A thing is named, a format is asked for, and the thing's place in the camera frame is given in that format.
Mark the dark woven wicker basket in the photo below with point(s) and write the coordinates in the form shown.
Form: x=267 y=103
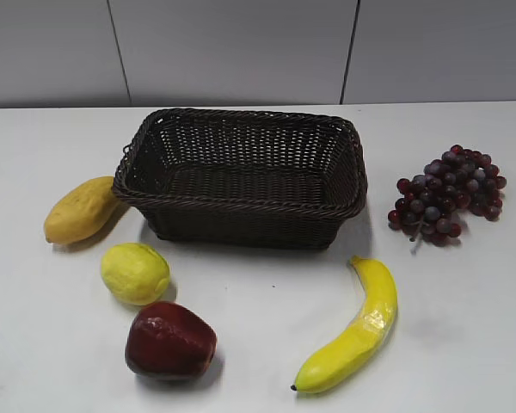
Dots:
x=251 y=178

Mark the yellow mango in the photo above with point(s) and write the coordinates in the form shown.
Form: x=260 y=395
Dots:
x=82 y=212

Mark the dark red apple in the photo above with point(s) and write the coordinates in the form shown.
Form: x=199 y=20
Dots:
x=169 y=342

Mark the yellow lemon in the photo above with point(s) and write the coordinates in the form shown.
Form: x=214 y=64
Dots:
x=135 y=273

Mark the yellow banana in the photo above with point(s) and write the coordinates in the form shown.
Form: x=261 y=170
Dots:
x=361 y=339

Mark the purple grape bunch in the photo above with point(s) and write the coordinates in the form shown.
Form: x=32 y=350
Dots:
x=430 y=205

